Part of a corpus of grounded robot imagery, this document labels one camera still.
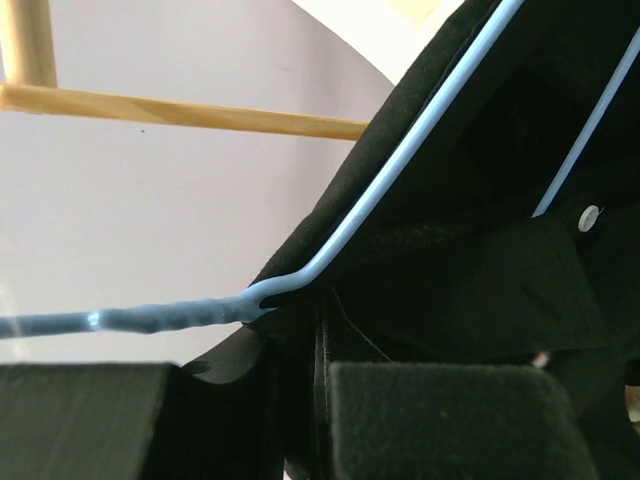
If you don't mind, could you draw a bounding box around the black shirt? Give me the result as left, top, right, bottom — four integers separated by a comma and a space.
255, 1, 639, 479

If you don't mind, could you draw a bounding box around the wooden rack pole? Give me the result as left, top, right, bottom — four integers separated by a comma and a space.
1, 0, 57, 88

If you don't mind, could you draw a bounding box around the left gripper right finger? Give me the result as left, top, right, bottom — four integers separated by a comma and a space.
314, 320, 597, 479

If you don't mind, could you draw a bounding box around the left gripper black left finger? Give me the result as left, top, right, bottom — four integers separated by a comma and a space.
1, 329, 283, 479

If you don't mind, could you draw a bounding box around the front white shirt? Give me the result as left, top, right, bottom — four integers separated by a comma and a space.
293, 0, 461, 36

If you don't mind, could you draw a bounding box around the light blue hanger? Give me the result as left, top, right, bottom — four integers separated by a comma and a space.
1, 1, 639, 351

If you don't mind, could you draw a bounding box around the wooden rack crossbar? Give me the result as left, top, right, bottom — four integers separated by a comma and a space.
1, 83, 368, 141

